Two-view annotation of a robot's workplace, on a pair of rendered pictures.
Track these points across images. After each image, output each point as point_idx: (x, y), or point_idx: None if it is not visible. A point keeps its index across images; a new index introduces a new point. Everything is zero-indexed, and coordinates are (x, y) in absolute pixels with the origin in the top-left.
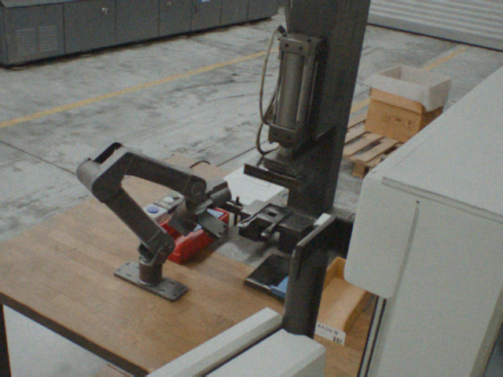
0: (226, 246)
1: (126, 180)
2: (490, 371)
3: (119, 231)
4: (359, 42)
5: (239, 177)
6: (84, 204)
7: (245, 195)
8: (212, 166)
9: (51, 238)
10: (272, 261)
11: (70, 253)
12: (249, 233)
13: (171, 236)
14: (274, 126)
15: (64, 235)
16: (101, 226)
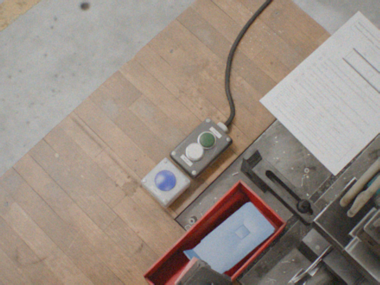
0: (270, 278)
1: (138, 51)
2: None
3: (108, 217)
4: None
5: (338, 56)
6: (63, 130)
7: (336, 119)
8: (298, 8)
9: (10, 226)
10: None
11: (34, 270)
12: (312, 260)
13: (187, 243)
14: (371, 237)
15: (29, 219)
16: (84, 200)
